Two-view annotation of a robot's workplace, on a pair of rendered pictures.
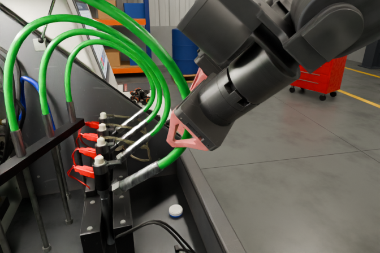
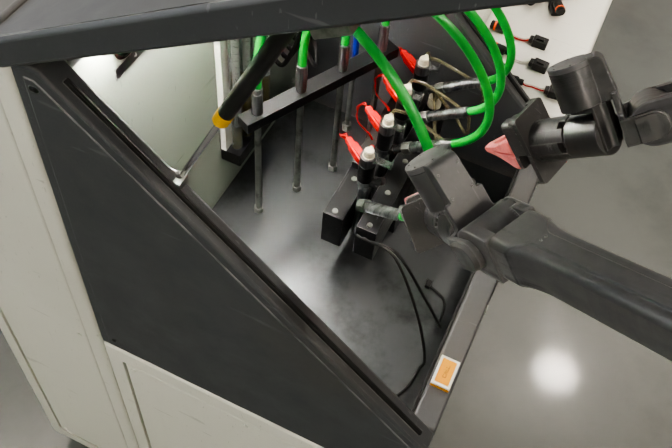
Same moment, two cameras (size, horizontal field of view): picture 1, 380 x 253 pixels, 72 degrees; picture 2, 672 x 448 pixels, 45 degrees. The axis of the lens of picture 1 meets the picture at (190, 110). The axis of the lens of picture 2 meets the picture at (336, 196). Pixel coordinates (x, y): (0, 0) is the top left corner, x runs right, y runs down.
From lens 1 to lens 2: 0.81 m
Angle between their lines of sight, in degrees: 41
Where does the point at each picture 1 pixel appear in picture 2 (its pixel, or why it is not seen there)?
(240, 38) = (436, 207)
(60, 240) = (313, 185)
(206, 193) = not seen: hidden behind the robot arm
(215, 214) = (480, 283)
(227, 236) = (467, 313)
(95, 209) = (352, 190)
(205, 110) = (425, 218)
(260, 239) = not seen: outside the picture
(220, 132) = (430, 241)
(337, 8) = (464, 249)
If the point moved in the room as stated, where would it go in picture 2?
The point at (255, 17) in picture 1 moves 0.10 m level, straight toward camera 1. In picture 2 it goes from (448, 204) to (377, 245)
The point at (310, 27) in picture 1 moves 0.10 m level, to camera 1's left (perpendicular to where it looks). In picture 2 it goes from (454, 244) to (382, 194)
